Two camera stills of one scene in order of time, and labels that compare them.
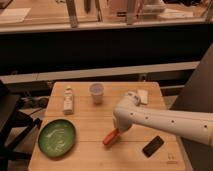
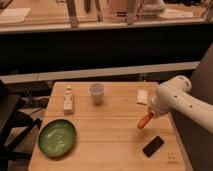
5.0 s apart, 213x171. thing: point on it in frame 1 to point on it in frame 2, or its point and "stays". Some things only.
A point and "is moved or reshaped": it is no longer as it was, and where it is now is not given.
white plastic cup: [97, 90] stays
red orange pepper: [110, 136] is moved or reshaped
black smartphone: [153, 146] stays
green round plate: [57, 138] stays
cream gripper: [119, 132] to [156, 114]
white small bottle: [68, 101] stays
